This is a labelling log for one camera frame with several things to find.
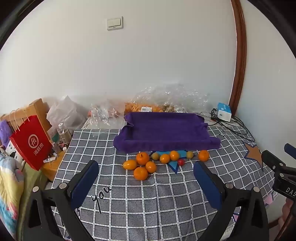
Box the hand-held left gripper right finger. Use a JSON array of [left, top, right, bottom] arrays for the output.
[[193, 161, 270, 241]]

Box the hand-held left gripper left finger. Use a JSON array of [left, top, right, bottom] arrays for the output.
[[22, 160, 100, 241]]

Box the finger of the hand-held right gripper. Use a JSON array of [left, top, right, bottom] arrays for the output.
[[261, 150, 296, 178], [284, 143, 296, 160]]

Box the mandarin orange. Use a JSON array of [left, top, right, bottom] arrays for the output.
[[198, 150, 210, 162], [136, 152, 150, 166], [133, 166, 149, 181]]

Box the oblong orange kumquat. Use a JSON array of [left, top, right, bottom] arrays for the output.
[[122, 160, 138, 170]]

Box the purple towel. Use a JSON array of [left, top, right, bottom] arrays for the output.
[[113, 112, 221, 154]]

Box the person's right hand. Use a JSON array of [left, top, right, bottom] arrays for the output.
[[282, 199, 296, 230]]

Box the clear plastic bottle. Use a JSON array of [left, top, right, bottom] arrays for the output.
[[57, 123, 71, 149]]

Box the grey checked tablecloth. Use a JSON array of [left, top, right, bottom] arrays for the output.
[[52, 125, 278, 241]]

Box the red paper bag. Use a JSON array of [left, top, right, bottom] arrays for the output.
[[9, 109, 53, 171]]

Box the blue and white tissue pack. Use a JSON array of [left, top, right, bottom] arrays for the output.
[[217, 102, 232, 122]]

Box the crumpled clear plastic bag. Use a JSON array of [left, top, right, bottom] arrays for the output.
[[88, 98, 126, 131]]

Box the grey plastic bag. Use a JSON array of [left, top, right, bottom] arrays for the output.
[[46, 95, 88, 131]]

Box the colourful printed blanket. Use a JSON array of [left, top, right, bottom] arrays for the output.
[[0, 148, 26, 234]]

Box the large clear plastic bag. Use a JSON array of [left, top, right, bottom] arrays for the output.
[[134, 83, 210, 114]]

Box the purple fluffy cloth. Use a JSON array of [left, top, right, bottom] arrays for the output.
[[0, 120, 13, 149]]

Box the plastic bag of oranges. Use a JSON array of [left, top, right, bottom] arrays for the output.
[[124, 101, 168, 114]]

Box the black cable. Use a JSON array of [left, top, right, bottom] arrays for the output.
[[198, 111, 222, 127], [209, 108, 257, 143]]

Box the brown wooden door frame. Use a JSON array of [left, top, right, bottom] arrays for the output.
[[228, 0, 247, 116]]

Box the white light switch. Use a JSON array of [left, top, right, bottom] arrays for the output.
[[107, 17, 123, 31]]

